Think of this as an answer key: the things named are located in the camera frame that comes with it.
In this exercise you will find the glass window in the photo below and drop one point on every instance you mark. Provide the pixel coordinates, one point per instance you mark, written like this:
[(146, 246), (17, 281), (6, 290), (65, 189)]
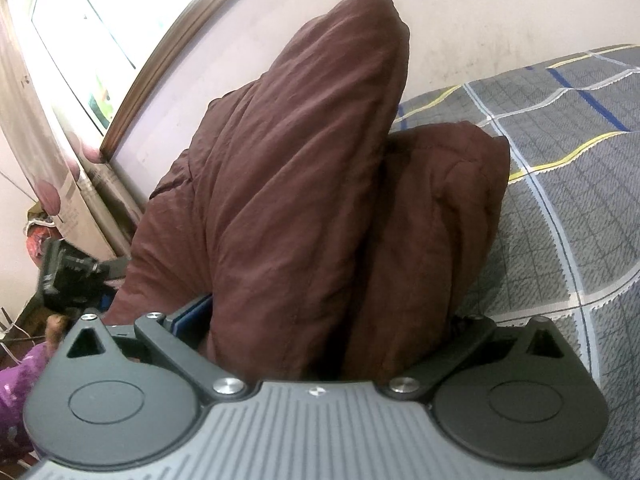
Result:
[(100, 35)]

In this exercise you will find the brown quilted blanket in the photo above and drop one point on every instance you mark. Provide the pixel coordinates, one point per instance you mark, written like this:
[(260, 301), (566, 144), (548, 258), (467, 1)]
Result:
[(300, 185)]

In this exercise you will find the grey plaid bedsheet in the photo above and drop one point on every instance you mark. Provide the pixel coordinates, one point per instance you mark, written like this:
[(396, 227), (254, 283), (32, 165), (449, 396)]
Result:
[(575, 200)]

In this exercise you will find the pink dotted curtain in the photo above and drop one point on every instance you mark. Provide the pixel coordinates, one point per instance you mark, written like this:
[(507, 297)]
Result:
[(35, 125)]

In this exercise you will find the person's left hand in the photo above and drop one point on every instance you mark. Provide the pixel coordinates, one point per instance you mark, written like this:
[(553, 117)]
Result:
[(57, 327)]

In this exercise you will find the red floral bag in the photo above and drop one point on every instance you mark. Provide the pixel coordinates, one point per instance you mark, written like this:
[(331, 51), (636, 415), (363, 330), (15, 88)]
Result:
[(36, 240)]

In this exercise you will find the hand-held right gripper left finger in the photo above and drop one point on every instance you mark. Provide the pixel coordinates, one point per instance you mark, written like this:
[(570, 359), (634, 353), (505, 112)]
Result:
[(192, 312)]

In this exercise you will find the wooden window frame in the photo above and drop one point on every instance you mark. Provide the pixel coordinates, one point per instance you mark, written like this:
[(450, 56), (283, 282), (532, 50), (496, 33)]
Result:
[(165, 60)]

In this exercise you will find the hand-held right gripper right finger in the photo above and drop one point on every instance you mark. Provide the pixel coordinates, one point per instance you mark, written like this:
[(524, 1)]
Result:
[(465, 336)]

